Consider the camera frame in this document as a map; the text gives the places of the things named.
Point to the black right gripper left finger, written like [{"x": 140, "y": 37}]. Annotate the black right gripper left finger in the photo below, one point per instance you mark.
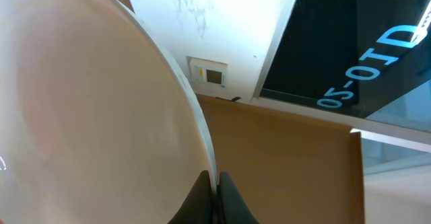
[{"x": 197, "y": 207}]

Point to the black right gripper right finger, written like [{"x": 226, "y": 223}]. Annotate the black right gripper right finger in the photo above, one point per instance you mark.
[{"x": 232, "y": 208}]

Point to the white cream plate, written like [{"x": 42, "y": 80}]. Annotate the white cream plate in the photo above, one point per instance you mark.
[{"x": 98, "y": 122}]

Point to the dark glass window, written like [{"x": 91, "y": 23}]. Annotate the dark glass window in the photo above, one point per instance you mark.
[{"x": 367, "y": 59}]

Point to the white wall control panel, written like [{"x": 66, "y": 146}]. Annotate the white wall control panel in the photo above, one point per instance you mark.
[{"x": 207, "y": 74}]

